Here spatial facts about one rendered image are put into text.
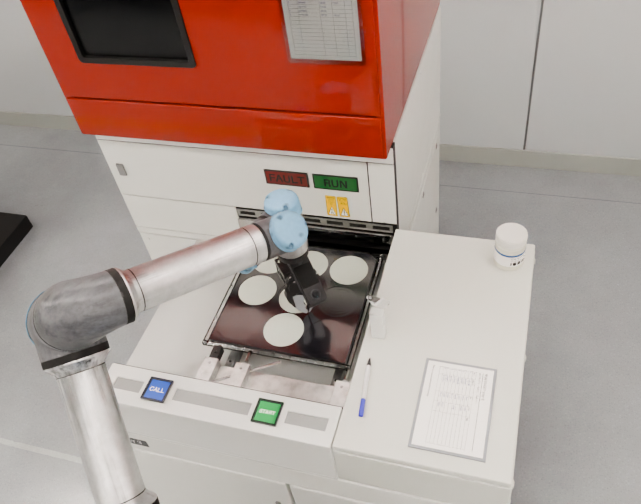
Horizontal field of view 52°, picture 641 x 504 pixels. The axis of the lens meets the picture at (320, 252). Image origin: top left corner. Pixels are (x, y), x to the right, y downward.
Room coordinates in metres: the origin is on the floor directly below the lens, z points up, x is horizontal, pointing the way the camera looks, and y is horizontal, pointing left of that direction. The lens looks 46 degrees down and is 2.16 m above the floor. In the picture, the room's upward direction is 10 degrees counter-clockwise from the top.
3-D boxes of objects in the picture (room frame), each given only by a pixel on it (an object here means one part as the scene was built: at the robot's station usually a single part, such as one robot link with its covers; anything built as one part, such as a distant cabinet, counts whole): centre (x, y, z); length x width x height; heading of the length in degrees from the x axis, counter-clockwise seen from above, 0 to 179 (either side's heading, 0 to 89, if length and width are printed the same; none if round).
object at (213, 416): (0.78, 0.28, 0.89); 0.55 x 0.09 x 0.14; 66
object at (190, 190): (1.37, 0.16, 1.02); 0.82 x 0.03 x 0.40; 66
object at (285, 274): (1.05, 0.06, 1.06); 0.09 x 0.08 x 0.12; 18
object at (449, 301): (0.85, -0.24, 0.89); 0.62 x 0.35 x 0.14; 156
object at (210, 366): (0.90, 0.31, 0.89); 0.08 x 0.03 x 0.03; 156
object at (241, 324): (1.09, 0.08, 0.90); 0.34 x 0.34 x 0.01; 66
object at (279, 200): (1.04, 0.06, 1.22); 0.09 x 0.08 x 0.11; 133
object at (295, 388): (0.84, 0.17, 0.87); 0.36 x 0.08 x 0.03; 66
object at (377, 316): (0.89, -0.10, 1.03); 0.06 x 0.04 x 0.13; 156
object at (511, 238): (1.03, -0.44, 1.01); 0.07 x 0.07 x 0.10
